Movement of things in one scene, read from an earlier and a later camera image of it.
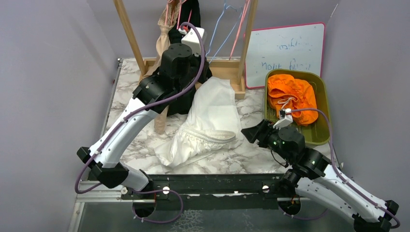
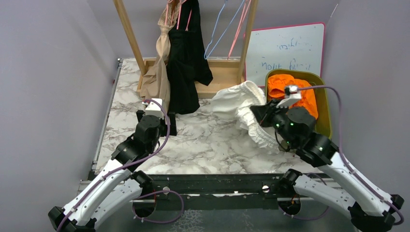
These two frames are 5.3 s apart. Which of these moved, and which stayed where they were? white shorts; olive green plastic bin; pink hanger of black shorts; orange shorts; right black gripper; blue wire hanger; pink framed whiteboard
Moved: white shorts; right black gripper; blue wire hanger
Stayed: pink hanger of black shorts; orange shorts; olive green plastic bin; pink framed whiteboard
